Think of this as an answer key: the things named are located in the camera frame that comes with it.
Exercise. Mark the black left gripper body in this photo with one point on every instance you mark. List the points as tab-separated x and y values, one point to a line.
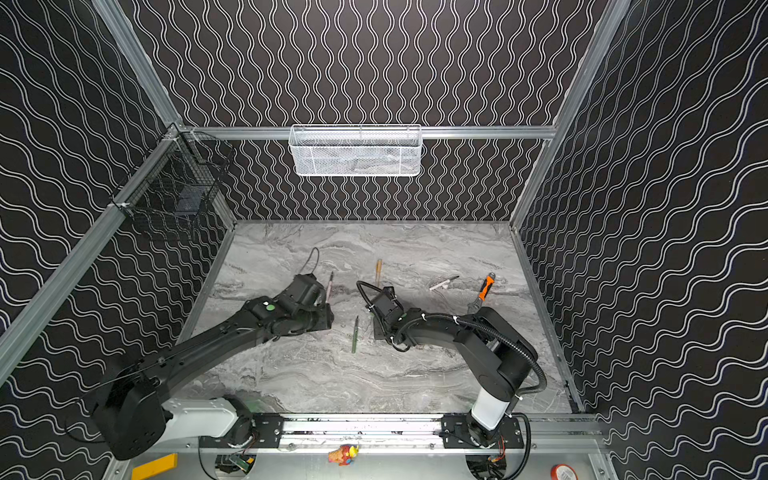
324	315

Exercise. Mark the white wire mesh basket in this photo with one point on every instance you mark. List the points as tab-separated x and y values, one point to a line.
356	150

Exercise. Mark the black wire basket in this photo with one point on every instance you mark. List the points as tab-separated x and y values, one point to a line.
176	200

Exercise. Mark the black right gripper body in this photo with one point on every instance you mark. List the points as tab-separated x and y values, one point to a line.
381	327

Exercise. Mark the red yellow toy figure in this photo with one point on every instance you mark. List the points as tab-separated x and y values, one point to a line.
343	455

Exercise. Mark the green pen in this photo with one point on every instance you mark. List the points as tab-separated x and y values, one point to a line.
355	335

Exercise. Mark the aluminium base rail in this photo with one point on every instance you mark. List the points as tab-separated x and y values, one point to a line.
413	434

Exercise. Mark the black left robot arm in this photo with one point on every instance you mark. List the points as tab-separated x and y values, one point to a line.
135	405

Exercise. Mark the tan pen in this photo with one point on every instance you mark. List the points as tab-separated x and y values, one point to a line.
378	271

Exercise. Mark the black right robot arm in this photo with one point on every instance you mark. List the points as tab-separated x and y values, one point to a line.
503	362

